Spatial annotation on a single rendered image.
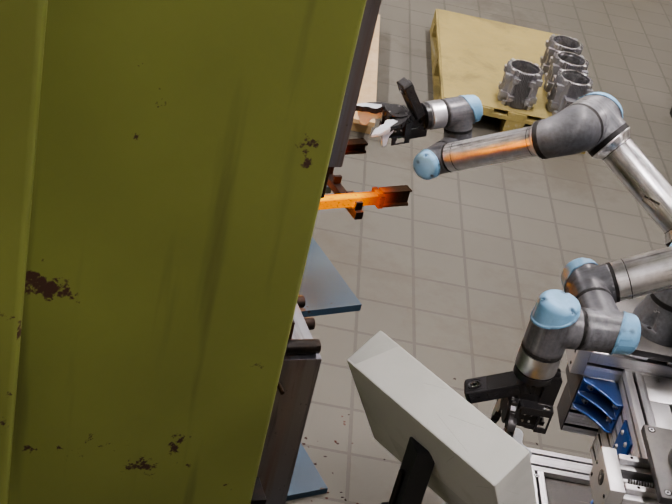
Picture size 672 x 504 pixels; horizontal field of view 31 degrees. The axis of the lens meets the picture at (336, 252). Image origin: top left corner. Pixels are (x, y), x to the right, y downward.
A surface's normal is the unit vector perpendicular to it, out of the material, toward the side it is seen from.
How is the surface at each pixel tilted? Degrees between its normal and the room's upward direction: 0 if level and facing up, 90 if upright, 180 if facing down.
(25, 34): 90
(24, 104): 90
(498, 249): 0
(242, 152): 90
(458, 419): 30
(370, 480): 0
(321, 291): 0
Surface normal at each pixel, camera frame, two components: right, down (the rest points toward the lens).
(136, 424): 0.29, 0.58
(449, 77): 0.20, -0.82
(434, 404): -0.19, -0.58
